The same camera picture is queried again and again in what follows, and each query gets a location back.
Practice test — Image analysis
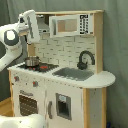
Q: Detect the white toy microwave door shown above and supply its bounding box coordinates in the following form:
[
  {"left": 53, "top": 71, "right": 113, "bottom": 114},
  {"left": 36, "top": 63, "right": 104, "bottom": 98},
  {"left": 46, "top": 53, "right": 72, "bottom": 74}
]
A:
[{"left": 49, "top": 15, "right": 80, "bottom": 38}]

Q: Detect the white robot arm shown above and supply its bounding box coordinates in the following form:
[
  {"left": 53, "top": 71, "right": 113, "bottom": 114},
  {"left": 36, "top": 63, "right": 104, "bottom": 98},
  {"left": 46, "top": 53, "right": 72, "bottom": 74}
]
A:
[{"left": 0, "top": 10, "right": 40, "bottom": 71}]

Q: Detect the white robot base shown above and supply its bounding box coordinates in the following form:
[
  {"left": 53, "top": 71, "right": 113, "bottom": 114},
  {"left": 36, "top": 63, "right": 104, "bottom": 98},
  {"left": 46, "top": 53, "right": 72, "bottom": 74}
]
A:
[{"left": 0, "top": 114, "right": 45, "bottom": 128}]

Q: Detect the wooden toy kitchen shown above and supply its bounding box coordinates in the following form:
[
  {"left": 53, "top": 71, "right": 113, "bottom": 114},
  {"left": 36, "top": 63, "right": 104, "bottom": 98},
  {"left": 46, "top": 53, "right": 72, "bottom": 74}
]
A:
[{"left": 9, "top": 10, "right": 115, "bottom": 128}]

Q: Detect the grey toy sink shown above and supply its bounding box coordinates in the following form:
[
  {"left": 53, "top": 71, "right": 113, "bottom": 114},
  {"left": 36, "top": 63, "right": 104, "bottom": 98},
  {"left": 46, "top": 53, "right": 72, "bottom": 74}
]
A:
[{"left": 53, "top": 67, "right": 93, "bottom": 81}]

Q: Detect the black toy faucet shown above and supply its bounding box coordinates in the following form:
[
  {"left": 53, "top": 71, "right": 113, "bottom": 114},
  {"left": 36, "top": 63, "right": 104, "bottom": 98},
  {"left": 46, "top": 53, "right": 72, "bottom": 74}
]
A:
[{"left": 77, "top": 50, "right": 95, "bottom": 70}]

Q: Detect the black toy stovetop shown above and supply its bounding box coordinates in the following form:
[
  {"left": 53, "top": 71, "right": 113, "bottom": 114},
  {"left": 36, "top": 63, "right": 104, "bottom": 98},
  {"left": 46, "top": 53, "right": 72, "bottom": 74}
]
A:
[{"left": 20, "top": 63, "right": 57, "bottom": 73}]

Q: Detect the silver toy pot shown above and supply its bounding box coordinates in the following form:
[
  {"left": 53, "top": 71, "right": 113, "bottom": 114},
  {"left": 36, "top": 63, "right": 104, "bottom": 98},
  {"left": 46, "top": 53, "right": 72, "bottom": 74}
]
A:
[{"left": 25, "top": 56, "right": 40, "bottom": 67}]

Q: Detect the red right stove knob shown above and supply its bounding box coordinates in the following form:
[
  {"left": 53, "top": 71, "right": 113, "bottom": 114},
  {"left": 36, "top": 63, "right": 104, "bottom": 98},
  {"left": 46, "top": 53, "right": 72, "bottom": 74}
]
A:
[{"left": 33, "top": 81, "right": 39, "bottom": 87}]

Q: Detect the red stove knob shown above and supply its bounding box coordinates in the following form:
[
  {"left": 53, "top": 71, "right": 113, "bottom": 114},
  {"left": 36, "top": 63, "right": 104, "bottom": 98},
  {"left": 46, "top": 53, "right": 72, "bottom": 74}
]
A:
[
  {"left": 33, "top": 81, "right": 39, "bottom": 87},
  {"left": 13, "top": 75, "right": 20, "bottom": 83}
]

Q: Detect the grey ice dispenser panel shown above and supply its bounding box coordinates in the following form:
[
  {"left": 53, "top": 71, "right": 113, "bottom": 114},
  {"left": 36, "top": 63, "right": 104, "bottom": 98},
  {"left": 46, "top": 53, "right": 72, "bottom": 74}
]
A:
[{"left": 56, "top": 93, "right": 72, "bottom": 120}]

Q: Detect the grey range hood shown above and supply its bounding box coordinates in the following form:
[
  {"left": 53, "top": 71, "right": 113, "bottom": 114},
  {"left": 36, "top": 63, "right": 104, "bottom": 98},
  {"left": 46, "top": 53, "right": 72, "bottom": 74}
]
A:
[{"left": 37, "top": 15, "right": 50, "bottom": 33}]

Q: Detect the red left stove knob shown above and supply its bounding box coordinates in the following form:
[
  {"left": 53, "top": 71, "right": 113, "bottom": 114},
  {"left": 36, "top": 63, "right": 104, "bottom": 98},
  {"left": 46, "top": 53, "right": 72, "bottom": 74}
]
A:
[{"left": 13, "top": 75, "right": 20, "bottom": 83}]

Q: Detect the toy oven door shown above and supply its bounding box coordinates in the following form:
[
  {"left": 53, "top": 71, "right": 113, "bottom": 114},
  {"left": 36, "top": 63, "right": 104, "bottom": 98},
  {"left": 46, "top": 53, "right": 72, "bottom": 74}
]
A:
[{"left": 19, "top": 90, "right": 38, "bottom": 116}]

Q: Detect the grey fridge door handle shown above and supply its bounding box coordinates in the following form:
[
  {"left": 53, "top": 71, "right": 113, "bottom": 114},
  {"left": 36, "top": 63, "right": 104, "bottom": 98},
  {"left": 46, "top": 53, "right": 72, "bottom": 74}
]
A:
[{"left": 48, "top": 101, "right": 53, "bottom": 119}]

